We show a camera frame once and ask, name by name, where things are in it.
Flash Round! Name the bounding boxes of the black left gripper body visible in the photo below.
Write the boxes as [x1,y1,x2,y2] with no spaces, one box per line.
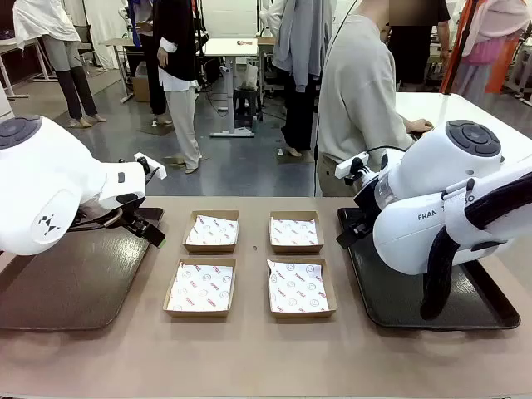
[118,206,150,237]

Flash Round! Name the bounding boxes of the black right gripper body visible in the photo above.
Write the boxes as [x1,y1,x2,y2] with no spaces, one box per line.
[352,184,382,229]

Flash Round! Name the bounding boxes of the brown cardboard food box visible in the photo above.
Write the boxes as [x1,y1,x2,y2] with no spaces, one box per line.
[265,258,337,320]
[181,209,241,254]
[268,210,325,254]
[161,258,237,319]

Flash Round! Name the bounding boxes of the white printed paper liner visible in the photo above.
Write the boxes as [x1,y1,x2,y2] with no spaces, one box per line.
[166,261,234,312]
[185,214,239,245]
[269,216,319,247]
[266,259,330,313]

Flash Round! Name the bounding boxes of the person's right forearm beige sleeve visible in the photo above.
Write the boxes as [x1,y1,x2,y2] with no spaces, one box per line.
[388,103,416,145]

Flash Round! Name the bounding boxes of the person's right hand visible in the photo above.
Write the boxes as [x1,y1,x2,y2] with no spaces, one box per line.
[405,118,434,134]

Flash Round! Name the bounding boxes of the person in beige sweater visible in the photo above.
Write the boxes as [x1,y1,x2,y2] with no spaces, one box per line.
[315,0,416,199]

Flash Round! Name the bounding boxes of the background person in dark trousers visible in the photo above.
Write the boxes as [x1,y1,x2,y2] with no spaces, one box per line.
[126,0,174,126]

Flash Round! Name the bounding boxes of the large white table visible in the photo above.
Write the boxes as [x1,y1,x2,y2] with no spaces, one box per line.
[392,91,532,167]

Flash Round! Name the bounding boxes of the cardboard box on floor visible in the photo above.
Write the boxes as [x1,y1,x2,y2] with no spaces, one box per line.
[131,76,151,103]

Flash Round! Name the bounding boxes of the background person in black top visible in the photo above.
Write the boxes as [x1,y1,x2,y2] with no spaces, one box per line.
[388,0,452,89]

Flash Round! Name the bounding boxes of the black stool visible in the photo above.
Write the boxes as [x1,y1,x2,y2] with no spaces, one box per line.
[232,87,262,126]

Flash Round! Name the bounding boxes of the translucent plastic bag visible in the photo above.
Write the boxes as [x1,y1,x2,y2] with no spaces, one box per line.
[243,62,259,91]

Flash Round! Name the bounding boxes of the wooden top table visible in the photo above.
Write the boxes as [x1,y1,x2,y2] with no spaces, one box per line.
[99,37,140,105]

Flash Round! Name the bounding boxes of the person in black jacket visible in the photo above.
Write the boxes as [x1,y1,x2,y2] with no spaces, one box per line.
[152,0,204,175]

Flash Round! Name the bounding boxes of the person in gray hoodie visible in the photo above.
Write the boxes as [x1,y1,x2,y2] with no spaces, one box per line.
[265,0,334,158]

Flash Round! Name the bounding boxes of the figure in pink orange clothes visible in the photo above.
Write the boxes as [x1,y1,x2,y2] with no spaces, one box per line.
[440,0,532,96]

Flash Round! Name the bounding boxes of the white standing desk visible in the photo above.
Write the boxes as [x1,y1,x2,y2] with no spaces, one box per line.
[202,37,261,139]

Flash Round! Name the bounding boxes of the light table with dark items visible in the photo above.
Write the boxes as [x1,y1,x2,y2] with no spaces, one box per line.
[0,35,57,99]

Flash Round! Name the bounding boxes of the figure in white shirt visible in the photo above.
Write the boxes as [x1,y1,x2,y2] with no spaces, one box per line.
[12,0,108,129]

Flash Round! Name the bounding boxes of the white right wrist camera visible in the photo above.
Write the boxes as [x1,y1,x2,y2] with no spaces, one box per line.
[335,152,370,180]

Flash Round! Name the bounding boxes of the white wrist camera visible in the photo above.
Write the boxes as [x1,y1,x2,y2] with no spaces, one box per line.
[133,152,168,180]
[335,152,370,180]

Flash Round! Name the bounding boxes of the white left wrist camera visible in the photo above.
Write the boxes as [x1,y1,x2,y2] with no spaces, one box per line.
[133,152,168,180]

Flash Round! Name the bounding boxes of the black hanging cable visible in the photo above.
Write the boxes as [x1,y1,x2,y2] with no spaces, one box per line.
[312,0,361,197]

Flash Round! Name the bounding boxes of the dark plastic tray with handles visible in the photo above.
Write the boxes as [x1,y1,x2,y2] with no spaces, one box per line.
[336,206,521,333]
[0,206,165,333]

